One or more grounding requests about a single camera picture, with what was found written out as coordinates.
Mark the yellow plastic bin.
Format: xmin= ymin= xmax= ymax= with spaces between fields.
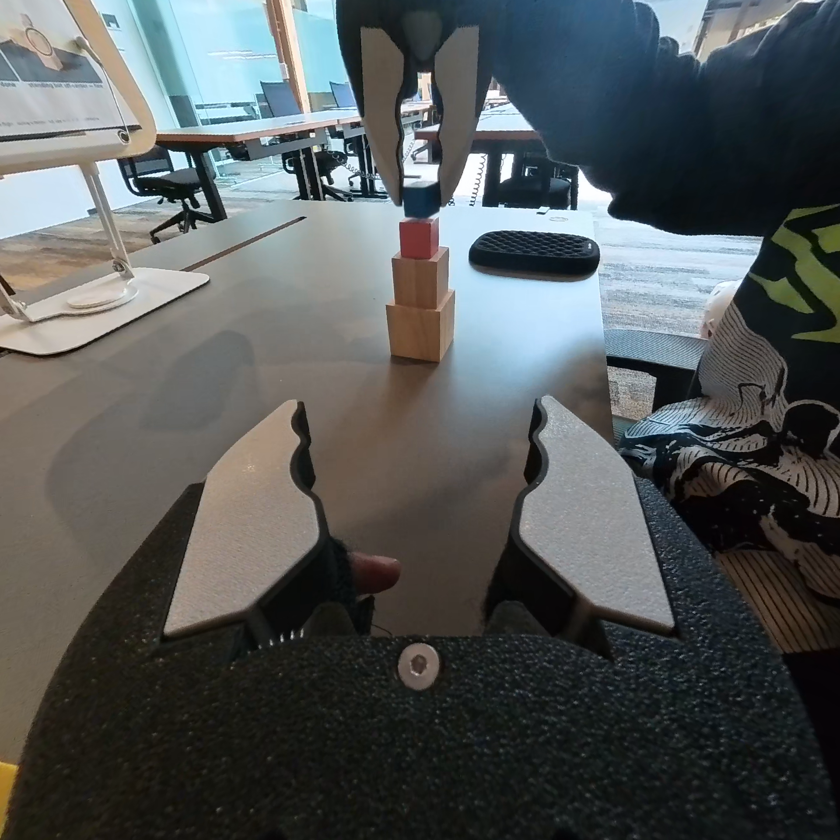
xmin=0 ymin=762 xmax=21 ymax=840

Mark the black office chair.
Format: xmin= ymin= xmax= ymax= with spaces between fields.
xmin=119 ymin=145 xmax=219 ymax=245
xmin=604 ymin=329 xmax=704 ymax=442

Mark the wooden office table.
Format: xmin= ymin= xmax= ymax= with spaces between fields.
xmin=414 ymin=105 xmax=581 ymax=211
xmin=155 ymin=112 xmax=363 ymax=224

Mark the white document stand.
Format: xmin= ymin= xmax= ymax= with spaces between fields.
xmin=0 ymin=158 xmax=208 ymax=357

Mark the white instruction sheet stand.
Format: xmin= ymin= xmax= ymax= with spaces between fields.
xmin=0 ymin=0 xmax=157 ymax=174

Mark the small red cube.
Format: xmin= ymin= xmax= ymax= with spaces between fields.
xmin=399 ymin=218 xmax=441 ymax=261

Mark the black wrist rest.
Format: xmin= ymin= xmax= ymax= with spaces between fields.
xmin=469 ymin=230 xmax=601 ymax=278

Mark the printed instruction sheet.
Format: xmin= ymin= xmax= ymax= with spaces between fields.
xmin=0 ymin=0 xmax=132 ymax=140

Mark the person's right forearm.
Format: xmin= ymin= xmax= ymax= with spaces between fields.
xmin=489 ymin=0 xmax=840 ymax=238

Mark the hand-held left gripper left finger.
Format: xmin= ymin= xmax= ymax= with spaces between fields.
xmin=162 ymin=398 xmax=358 ymax=644

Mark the person's printed shirt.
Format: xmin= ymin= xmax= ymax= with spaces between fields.
xmin=617 ymin=204 xmax=840 ymax=657

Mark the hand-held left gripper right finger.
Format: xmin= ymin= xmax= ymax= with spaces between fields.
xmin=486 ymin=394 xmax=678 ymax=644

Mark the large wooden cube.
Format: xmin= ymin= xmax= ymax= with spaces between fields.
xmin=386 ymin=292 xmax=456 ymax=363

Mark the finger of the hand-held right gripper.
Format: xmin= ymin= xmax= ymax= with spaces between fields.
xmin=434 ymin=27 xmax=481 ymax=206
xmin=361 ymin=27 xmax=410 ymax=206

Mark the medium wooden cube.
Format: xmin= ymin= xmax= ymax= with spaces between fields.
xmin=392 ymin=250 xmax=450 ymax=311

